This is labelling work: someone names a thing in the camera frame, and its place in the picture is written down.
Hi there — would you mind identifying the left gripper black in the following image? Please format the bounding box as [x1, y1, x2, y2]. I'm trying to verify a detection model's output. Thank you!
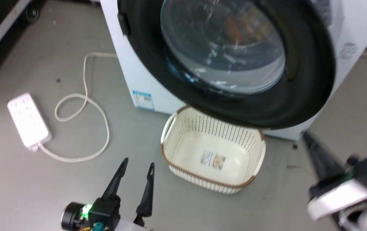
[61, 157, 155, 231]

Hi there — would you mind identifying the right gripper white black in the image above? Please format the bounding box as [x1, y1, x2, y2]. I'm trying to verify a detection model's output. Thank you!
[300, 131, 367, 222]

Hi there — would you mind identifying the black round glass washer door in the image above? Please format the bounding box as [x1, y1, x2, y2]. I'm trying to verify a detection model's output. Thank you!
[117, 0, 336, 130]

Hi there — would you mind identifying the white front-load washing machine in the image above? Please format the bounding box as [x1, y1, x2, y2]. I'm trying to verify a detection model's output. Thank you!
[100, 0, 367, 142]

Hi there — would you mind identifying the cream plastic laundry basket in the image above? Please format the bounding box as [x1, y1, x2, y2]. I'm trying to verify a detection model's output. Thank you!
[160, 105, 266, 195]

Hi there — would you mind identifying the barcode label sticker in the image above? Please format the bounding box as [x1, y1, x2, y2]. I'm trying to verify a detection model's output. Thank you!
[200, 150, 227, 171]

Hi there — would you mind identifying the blue energy label sticker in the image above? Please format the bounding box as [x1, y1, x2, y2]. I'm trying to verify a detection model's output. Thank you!
[133, 90, 155, 111]

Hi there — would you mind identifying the white power strip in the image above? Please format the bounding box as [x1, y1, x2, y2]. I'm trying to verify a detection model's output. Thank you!
[7, 93, 53, 151]

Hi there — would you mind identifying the black caster wheel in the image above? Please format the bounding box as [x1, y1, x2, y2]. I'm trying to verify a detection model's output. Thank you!
[25, 5, 41, 23]

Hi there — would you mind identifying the white power strip cable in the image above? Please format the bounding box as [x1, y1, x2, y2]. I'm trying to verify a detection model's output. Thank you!
[38, 52, 118, 162]

